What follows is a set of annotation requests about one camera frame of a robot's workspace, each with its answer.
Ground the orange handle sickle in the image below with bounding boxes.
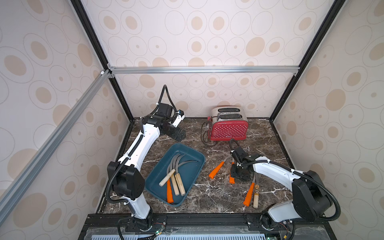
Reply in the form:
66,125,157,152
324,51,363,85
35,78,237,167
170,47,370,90
167,155,177,204
209,156,232,180
243,176,256,207
229,162,237,184

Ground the wooden handle sickle labelled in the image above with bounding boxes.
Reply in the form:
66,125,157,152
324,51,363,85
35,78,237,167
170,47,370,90
253,174,260,209

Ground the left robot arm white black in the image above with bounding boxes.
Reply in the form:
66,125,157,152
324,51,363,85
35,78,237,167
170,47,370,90
105,85,186,220

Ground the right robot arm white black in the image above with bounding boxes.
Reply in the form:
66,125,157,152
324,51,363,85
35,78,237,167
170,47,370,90
229,139,342,229

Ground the teal rectangular storage tray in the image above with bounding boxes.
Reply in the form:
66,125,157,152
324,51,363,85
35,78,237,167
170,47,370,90
145,143,206,208

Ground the red polka dot toaster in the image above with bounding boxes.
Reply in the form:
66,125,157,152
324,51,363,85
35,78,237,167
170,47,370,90
208,106,249,141

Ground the horizontal aluminium bar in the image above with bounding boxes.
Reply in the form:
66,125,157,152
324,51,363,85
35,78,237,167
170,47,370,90
102,66,300,76

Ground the left diagonal aluminium bar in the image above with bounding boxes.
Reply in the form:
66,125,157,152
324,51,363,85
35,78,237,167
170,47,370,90
1,70,111,224

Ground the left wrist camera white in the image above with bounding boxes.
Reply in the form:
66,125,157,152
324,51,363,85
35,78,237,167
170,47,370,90
172,110,185,128

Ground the black toaster power cord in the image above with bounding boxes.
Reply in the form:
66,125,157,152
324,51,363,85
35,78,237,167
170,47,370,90
200,118,215,146

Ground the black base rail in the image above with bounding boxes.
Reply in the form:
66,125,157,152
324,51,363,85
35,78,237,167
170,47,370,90
79,214,336,240

